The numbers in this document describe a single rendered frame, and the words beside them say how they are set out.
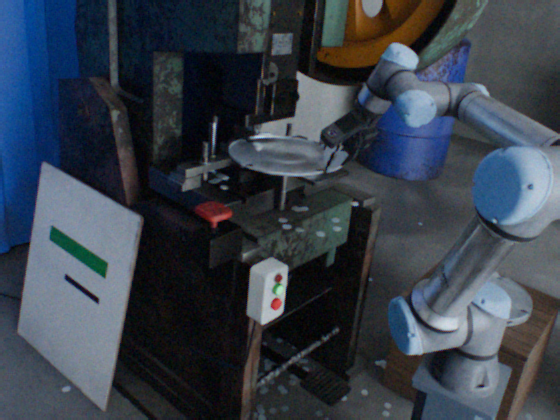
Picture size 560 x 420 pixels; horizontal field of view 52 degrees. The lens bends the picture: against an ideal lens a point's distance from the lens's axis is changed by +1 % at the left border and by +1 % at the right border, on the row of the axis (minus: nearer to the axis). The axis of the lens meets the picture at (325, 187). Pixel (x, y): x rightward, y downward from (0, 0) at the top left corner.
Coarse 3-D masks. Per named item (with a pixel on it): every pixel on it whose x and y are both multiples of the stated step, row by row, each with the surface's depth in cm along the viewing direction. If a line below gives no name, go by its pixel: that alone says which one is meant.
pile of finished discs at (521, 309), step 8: (496, 272) 189; (496, 280) 185; (504, 280) 186; (512, 280) 186; (504, 288) 181; (512, 288) 182; (520, 288) 183; (512, 296) 178; (520, 296) 178; (528, 296) 178; (512, 304) 173; (520, 304) 174; (528, 304) 174; (512, 312) 169; (520, 312) 170; (528, 312) 170; (512, 320) 165; (520, 320) 167
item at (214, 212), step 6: (204, 204) 122; (210, 204) 122; (216, 204) 122; (222, 204) 123; (198, 210) 119; (204, 210) 119; (210, 210) 119; (216, 210) 120; (222, 210) 120; (228, 210) 120; (204, 216) 118; (210, 216) 117; (216, 216) 117; (222, 216) 118; (228, 216) 120; (210, 222) 121; (216, 222) 121
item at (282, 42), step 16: (288, 0) 138; (288, 16) 140; (288, 32) 142; (272, 48) 139; (288, 48) 143; (272, 64) 139; (288, 64) 146; (224, 80) 147; (240, 80) 143; (256, 80) 139; (272, 80) 141; (288, 80) 145; (224, 96) 148; (240, 96) 144; (256, 96) 141; (272, 96) 141; (288, 96) 145; (256, 112) 142; (272, 112) 143
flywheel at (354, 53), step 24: (360, 0) 169; (384, 0) 162; (408, 0) 157; (432, 0) 149; (360, 24) 168; (384, 24) 163; (408, 24) 155; (432, 24) 152; (336, 48) 172; (360, 48) 166; (384, 48) 161
